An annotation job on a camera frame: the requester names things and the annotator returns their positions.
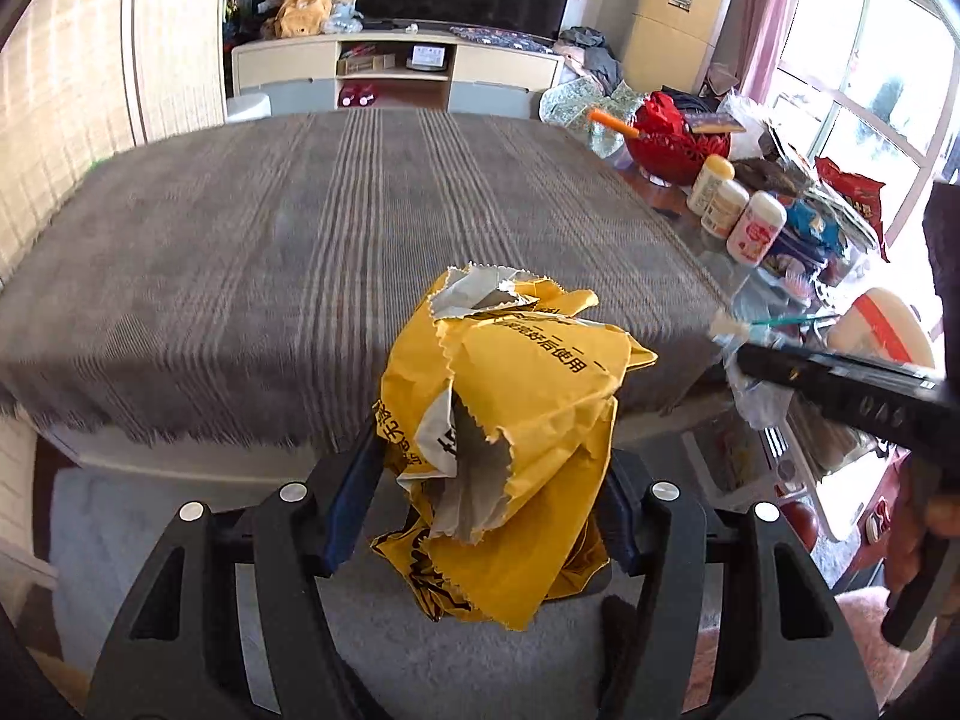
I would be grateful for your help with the pink fluffy rug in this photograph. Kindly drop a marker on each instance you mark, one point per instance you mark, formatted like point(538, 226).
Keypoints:
point(862, 615)

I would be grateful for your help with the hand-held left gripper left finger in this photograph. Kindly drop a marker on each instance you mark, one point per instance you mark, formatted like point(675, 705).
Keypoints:
point(352, 510)

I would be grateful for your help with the cream label white jar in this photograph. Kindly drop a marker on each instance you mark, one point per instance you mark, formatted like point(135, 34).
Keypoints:
point(724, 211)

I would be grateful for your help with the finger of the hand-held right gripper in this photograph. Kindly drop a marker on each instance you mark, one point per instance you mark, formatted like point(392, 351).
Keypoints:
point(795, 375)

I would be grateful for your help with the grey plaid tablecloth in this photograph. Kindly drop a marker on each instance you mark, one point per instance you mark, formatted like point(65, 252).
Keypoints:
point(262, 240)

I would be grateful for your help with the red toy car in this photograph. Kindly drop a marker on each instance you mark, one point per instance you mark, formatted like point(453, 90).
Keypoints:
point(356, 95)

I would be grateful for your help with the teal stick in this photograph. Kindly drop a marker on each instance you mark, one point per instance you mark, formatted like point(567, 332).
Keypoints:
point(795, 322)

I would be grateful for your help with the dark blue patterned cloth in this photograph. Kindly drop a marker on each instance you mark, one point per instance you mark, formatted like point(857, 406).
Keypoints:
point(502, 37)

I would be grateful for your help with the white fluffy rug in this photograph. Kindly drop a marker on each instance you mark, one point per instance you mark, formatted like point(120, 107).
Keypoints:
point(450, 660)

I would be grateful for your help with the red snack bag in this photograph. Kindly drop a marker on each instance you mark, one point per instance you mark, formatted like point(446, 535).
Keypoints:
point(851, 195)

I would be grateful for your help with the blue snack packet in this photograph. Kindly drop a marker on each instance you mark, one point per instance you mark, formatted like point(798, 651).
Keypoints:
point(814, 229)

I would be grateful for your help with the pink curtain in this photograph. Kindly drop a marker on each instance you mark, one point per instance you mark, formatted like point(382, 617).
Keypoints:
point(769, 15)

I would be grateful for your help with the pile of clothes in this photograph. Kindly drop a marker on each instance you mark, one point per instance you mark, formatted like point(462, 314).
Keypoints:
point(592, 56)

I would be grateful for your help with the yellow plush toy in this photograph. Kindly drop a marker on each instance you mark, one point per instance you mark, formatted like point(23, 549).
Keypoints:
point(300, 11)

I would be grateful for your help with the tall cardboard box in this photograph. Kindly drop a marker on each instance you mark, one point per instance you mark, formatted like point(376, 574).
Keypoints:
point(675, 15)

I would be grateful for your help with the clear plastic wrapper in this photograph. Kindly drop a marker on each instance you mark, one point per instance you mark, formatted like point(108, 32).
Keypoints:
point(757, 405)

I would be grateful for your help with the white framed tablet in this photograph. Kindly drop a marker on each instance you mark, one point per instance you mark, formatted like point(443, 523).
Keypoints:
point(429, 58)

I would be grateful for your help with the orange basketball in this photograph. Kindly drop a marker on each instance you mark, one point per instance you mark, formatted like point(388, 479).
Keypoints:
point(799, 523)

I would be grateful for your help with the floral patterned bag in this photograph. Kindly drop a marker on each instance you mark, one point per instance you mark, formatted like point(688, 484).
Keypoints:
point(577, 109)

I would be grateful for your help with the white bottle yellow cap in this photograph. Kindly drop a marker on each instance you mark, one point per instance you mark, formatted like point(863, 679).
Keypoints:
point(711, 184)

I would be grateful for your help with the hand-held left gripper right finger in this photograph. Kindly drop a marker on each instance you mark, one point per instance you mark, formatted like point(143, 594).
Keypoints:
point(622, 525)

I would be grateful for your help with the cream and orange bowl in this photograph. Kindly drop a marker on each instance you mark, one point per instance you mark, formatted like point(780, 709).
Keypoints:
point(885, 330)

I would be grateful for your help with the yellow paper bag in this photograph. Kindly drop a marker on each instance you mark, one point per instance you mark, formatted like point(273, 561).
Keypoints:
point(525, 405)

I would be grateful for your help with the pink label white jar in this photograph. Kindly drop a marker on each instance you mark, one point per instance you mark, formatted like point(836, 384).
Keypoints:
point(756, 231)

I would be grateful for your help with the cream television cabinet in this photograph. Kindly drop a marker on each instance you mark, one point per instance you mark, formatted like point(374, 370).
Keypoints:
point(285, 64)

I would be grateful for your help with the cream coffee table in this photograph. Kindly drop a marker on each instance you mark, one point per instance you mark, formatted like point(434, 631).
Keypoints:
point(187, 457)

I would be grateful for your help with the person's right hand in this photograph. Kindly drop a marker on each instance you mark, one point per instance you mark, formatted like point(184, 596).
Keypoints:
point(904, 540)

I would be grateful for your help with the red plastic basket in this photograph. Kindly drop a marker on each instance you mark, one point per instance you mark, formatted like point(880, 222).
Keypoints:
point(675, 150)

